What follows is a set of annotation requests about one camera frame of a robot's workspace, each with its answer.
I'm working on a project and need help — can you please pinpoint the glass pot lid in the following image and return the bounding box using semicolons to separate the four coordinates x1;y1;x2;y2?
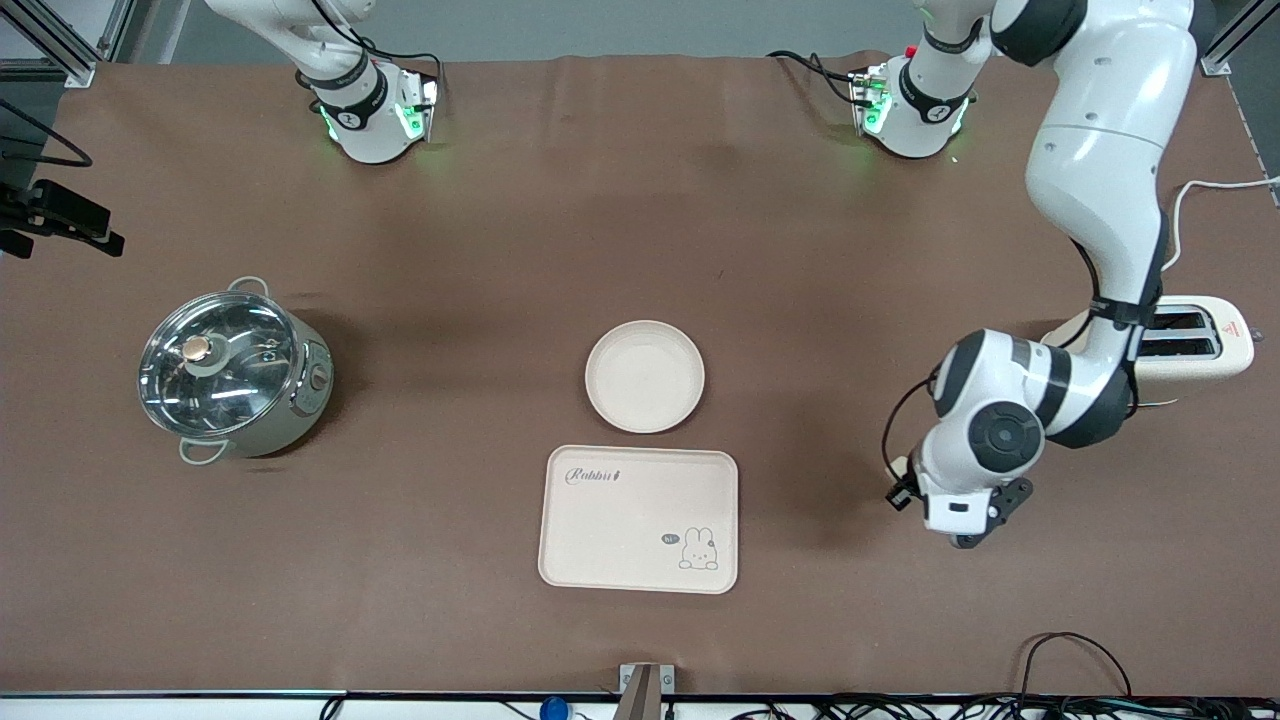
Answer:
138;291;301;438

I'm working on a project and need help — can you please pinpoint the aluminium frame profile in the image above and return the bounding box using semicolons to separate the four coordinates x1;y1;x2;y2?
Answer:
1200;0;1264;78
0;0;136;89

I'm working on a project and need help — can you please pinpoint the black left base cable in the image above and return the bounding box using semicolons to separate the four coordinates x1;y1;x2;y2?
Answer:
767;50;863;103

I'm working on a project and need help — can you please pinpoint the cream round plate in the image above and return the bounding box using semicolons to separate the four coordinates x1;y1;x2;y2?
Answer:
585;320;706;435

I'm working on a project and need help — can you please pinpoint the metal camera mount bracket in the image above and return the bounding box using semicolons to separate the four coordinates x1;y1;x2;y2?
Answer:
618;663;676;720

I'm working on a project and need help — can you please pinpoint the black base cable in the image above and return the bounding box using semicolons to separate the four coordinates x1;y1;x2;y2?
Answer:
355;35;444;86
767;50;863;103

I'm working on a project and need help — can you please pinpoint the cream two-slot toaster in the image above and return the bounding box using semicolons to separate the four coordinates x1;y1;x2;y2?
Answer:
1040;296;1256;408

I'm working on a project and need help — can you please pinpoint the black looped cable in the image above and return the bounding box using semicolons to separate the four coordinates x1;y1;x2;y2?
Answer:
1018;632;1133;701

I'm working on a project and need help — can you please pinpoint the white toaster power cable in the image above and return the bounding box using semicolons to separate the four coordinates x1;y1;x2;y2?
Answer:
1163;177;1280;272

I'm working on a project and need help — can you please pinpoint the brown table mat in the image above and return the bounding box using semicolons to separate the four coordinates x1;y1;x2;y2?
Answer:
0;52;1280;698

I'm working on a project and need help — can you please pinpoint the cream rabbit print tray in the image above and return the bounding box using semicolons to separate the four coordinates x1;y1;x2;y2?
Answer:
538;446;739;595

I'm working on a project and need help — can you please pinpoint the steel electric cooking pot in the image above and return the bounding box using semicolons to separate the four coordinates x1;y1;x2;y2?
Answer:
138;277;335;467

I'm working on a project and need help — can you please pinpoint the black right base cable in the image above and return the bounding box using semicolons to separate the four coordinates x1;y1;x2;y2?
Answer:
355;35;444;86

